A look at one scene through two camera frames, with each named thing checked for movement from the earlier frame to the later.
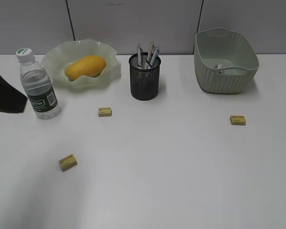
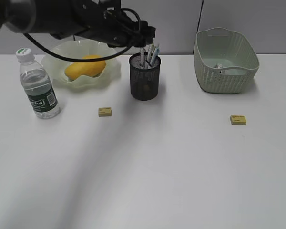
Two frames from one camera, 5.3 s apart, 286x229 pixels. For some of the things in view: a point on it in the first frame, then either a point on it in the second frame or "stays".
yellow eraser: x=67 y=162 -> x=146 y=88
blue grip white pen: x=155 y=56 stays
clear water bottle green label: x=37 y=84 stays
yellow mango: x=90 y=66 stays
